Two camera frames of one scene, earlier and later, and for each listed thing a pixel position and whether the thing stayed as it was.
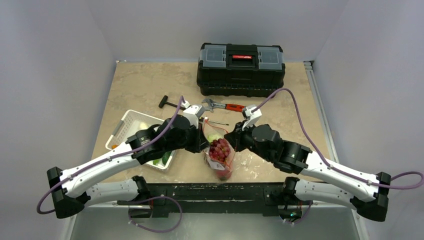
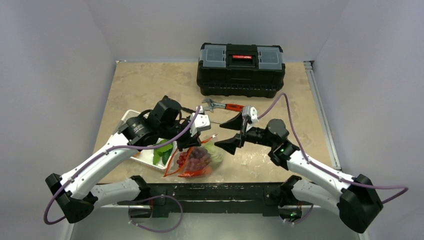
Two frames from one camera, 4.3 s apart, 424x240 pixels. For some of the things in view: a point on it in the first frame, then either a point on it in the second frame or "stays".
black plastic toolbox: (240, 70) stays
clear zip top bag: (219, 155) → (195, 162)
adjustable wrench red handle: (230, 107) stays
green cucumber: (165, 156) stays
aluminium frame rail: (223, 204) stays
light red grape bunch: (219, 150) → (196, 158)
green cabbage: (213, 136) → (216, 154)
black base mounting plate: (216, 199) stays
